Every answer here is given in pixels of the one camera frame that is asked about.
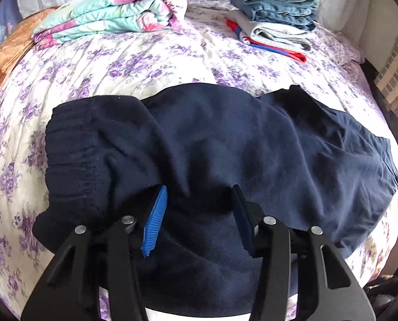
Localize folded grey pants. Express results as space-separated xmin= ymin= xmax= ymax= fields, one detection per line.
xmin=225 ymin=9 xmax=315 ymax=52

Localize blue patterned cloth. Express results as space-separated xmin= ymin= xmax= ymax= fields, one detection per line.
xmin=0 ymin=0 xmax=22 ymax=45

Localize folded red blue garment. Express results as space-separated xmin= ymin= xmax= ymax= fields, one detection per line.
xmin=226 ymin=20 xmax=307 ymax=64

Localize orange brown quilt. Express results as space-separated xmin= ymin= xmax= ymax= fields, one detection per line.
xmin=0 ymin=7 xmax=56 ymax=89

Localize navy blue pants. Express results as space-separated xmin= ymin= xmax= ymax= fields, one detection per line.
xmin=33 ymin=83 xmax=398 ymax=317

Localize purple floral bed sheet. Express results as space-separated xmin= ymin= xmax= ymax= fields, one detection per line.
xmin=0 ymin=0 xmax=392 ymax=317

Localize purple floral pillow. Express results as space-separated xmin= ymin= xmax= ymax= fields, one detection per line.
xmin=306 ymin=25 xmax=364 ymax=66

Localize folded floral turquoise blanket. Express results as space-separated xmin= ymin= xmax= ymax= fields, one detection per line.
xmin=32 ymin=0 xmax=190 ymax=49

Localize folded blue jeans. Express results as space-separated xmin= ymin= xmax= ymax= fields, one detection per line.
xmin=230 ymin=0 xmax=316 ymax=31

